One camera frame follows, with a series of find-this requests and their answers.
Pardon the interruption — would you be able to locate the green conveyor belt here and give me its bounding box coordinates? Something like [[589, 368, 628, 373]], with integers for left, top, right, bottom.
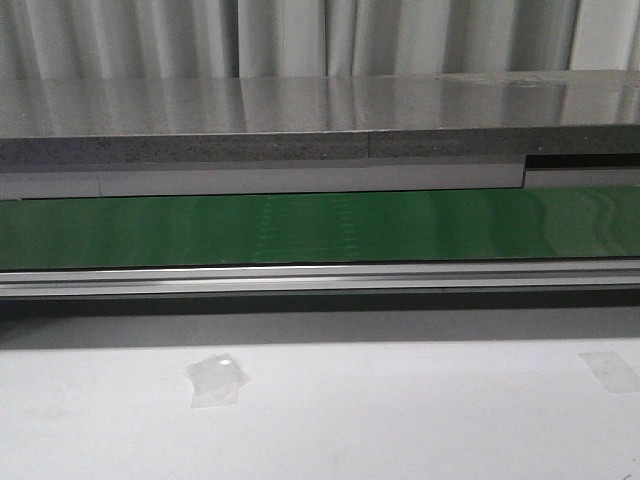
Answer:
[[1, 186, 639, 271]]

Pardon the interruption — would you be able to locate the aluminium conveyor side rail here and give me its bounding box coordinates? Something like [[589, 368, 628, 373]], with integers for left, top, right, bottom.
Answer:
[[1, 258, 639, 299]]

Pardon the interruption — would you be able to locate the clear tape patch left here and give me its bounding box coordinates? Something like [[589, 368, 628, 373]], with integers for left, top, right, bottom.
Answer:
[[187, 354, 249, 409]]

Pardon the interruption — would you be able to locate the grey speckled stone countertop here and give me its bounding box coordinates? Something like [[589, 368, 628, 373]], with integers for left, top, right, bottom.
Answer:
[[1, 71, 639, 171]]

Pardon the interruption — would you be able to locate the clear tape strip right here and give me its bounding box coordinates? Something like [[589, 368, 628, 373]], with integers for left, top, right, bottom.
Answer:
[[578, 351, 639, 394]]

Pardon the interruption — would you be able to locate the white pleated curtain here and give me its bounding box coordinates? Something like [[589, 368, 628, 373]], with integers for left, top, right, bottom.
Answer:
[[1, 1, 639, 80]]

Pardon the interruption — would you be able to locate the grey cabinet front panel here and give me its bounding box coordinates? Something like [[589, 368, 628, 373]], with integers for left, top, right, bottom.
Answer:
[[1, 153, 639, 200]]

